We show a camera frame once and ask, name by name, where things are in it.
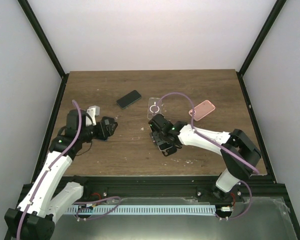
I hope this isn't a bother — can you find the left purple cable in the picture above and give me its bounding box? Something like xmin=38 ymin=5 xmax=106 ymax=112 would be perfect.
xmin=16 ymin=99 xmax=83 ymax=240

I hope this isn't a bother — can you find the blue-edged dark phone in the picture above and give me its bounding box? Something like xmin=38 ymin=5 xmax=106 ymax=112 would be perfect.
xmin=116 ymin=90 xmax=142 ymax=109

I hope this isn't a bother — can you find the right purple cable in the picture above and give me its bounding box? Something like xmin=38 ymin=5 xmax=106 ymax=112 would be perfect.
xmin=158 ymin=92 xmax=261 ymax=221

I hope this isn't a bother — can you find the purple cable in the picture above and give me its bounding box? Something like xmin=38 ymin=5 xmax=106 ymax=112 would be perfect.
xmin=16 ymin=99 xmax=83 ymax=240
xmin=158 ymin=92 xmax=261 ymax=221

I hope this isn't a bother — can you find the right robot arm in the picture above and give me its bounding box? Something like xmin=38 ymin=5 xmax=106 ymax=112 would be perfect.
xmin=148 ymin=114 xmax=262 ymax=202

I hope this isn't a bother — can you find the black aluminium frame rail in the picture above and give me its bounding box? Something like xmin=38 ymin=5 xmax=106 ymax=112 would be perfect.
xmin=52 ymin=175 xmax=288 ymax=199

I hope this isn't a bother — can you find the pink phone case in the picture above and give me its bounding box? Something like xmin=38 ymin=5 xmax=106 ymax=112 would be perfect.
xmin=188 ymin=100 xmax=216 ymax=122

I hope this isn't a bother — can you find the silver phone black screen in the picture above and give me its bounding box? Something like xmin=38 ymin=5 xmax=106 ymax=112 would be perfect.
xmin=158 ymin=142 xmax=173 ymax=152

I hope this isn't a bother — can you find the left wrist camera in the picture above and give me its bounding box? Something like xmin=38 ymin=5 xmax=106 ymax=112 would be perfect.
xmin=85 ymin=105 xmax=100 ymax=126

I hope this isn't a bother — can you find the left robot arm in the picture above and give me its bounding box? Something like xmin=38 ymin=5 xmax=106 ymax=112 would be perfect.
xmin=4 ymin=106 xmax=118 ymax=240

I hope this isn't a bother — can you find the clear phone case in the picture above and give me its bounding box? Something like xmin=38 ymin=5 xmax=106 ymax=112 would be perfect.
xmin=147 ymin=97 xmax=162 ymax=120

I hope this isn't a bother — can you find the black frame post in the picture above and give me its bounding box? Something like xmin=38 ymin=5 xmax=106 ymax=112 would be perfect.
xmin=16 ymin=0 xmax=67 ymax=78
xmin=238 ymin=0 xmax=288 ymax=76

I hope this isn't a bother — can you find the right black frame post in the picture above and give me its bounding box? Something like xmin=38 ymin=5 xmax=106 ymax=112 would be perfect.
xmin=238 ymin=0 xmax=288 ymax=76

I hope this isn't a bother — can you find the white slotted cable duct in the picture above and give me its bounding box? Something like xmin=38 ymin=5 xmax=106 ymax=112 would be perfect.
xmin=65 ymin=205 xmax=216 ymax=216

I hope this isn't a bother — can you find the left black frame post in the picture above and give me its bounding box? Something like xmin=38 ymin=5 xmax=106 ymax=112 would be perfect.
xmin=16 ymin=0 xmax=67 ymax=78

